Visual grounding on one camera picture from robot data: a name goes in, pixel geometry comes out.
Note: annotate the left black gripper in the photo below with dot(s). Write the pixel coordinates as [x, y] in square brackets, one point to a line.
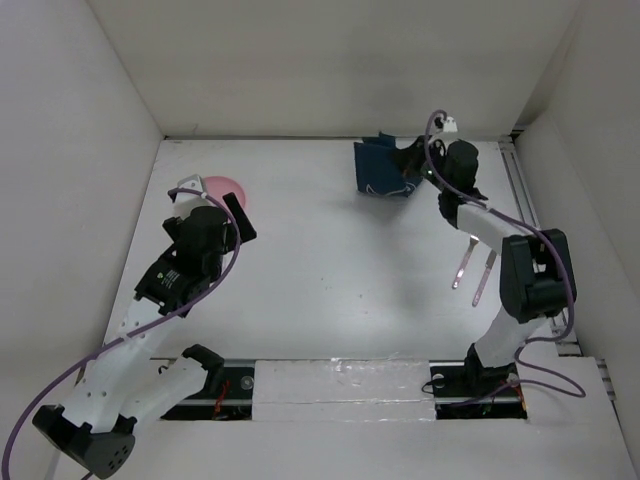
[239, 216]

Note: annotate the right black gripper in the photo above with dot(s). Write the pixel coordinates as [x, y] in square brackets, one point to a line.
[417, 157]

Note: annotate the blue whale placemat cloth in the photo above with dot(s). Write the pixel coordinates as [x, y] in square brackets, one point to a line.
[376, 173]

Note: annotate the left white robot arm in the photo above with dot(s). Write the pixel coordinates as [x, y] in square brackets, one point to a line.
[97, 425]

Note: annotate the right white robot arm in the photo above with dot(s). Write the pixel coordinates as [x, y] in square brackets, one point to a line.
[536, 280]

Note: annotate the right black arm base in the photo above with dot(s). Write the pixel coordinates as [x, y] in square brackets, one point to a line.
[460, 394]

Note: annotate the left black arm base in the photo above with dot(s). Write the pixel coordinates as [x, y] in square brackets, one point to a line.
[228, 397]

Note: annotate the pink plastic plate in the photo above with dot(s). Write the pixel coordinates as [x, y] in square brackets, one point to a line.
[215, 186]

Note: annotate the pink plastic fork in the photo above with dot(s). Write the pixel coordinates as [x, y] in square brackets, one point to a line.
[473, 241]

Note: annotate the pink plastic knife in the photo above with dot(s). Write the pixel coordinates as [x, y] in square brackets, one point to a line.
[490, 261]

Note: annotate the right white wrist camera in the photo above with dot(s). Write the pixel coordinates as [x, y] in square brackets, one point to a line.
[445, 125]

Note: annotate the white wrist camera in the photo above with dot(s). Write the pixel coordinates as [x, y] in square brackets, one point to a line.
[445, 125]
[190, 195]

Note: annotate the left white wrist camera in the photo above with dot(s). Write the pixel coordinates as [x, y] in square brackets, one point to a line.
[190, 195]

